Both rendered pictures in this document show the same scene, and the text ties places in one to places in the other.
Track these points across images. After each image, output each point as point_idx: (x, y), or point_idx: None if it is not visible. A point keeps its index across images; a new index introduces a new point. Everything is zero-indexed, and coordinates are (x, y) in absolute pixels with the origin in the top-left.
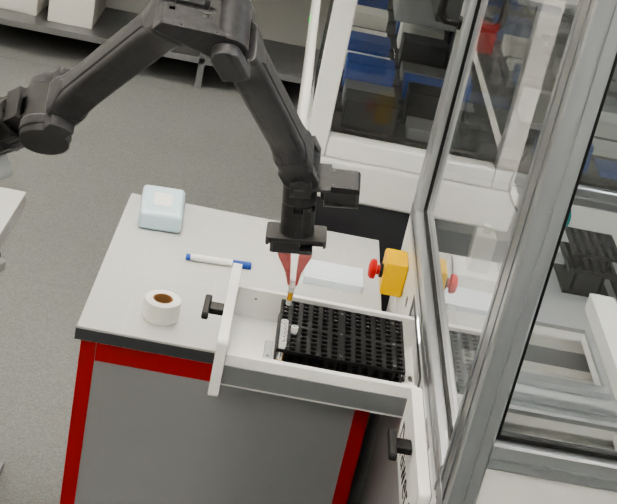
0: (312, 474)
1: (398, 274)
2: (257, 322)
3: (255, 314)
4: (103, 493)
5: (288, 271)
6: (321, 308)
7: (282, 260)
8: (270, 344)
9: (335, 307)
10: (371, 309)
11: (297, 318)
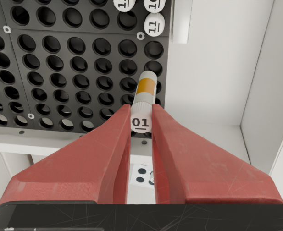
0: None
1: None
2: (197, 111)
3: (202, 127)
4: None
5: (166, 125)
6: (75, 125)
7: (224, 156)
8: (177, 27)
9: (56, 144)
10: None
11: (122, 72)
